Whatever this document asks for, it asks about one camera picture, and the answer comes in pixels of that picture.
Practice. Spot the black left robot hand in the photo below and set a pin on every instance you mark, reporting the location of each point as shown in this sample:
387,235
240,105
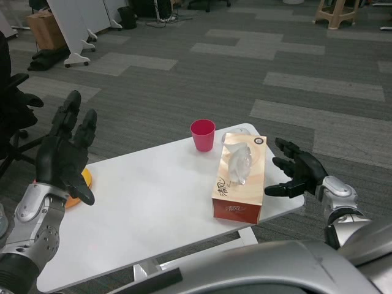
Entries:
58,159

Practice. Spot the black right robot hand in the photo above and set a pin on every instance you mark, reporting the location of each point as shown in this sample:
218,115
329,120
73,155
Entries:
309,171

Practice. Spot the orange and beige tissue box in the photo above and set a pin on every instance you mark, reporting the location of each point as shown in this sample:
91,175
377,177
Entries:
254,183

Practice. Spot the brown cardboard box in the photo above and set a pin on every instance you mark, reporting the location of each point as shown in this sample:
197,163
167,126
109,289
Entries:
46,30

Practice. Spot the orange plate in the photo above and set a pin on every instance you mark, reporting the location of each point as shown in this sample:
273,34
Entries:
88,179

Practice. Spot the black office chair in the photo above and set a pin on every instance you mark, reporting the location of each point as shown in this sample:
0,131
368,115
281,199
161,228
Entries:
18,116

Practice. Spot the white computer mouse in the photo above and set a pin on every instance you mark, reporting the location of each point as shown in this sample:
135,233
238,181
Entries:
235,131

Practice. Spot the black bag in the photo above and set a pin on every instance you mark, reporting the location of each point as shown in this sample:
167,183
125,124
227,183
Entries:
46,59

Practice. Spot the silver robot chest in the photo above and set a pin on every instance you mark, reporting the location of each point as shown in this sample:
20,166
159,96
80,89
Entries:
260,269

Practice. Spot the pink plastic cup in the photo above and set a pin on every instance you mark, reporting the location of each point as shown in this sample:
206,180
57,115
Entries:
202,137

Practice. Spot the white partition panel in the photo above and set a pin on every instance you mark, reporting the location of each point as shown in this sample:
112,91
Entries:
67,18
12,15
107,12

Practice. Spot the black waste bin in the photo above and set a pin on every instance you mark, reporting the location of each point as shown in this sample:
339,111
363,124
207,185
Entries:
127,18

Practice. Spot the white desk foot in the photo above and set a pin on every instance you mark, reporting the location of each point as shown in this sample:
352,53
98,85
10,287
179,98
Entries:
386,28

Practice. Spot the standing person white shoes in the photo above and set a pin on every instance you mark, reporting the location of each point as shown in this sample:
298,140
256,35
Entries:
162,7

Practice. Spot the white table frame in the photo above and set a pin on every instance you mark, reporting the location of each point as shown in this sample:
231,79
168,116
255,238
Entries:
245,237

